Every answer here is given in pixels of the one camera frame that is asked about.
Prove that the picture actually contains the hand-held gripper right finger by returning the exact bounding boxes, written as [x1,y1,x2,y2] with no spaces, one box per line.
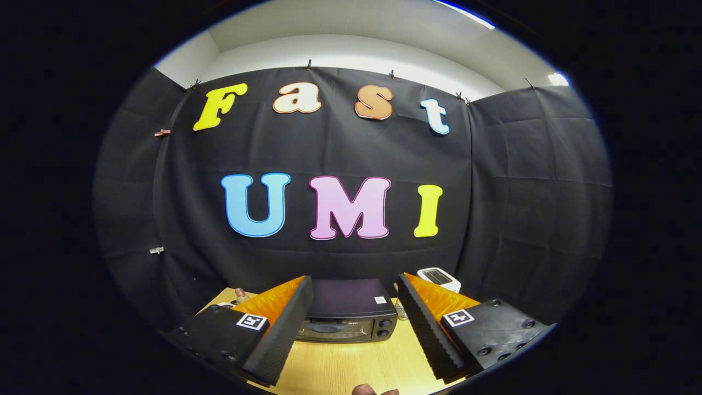
[397,273,556,383]

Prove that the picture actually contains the black backdrop cloth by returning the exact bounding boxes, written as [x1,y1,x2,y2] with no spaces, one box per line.
[93,66,613,341]

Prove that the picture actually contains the white toaster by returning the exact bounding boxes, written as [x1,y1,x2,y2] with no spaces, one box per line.
[417,267,462,294]

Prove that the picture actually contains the black toaster oven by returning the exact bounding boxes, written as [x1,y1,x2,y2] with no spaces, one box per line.
[295,278,399,344]

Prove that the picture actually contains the long ceiling light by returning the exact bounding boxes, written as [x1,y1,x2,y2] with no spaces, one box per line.
[431,0,496,30]

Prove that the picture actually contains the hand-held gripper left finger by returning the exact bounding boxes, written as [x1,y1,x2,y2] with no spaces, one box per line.
[165,275,314,387]

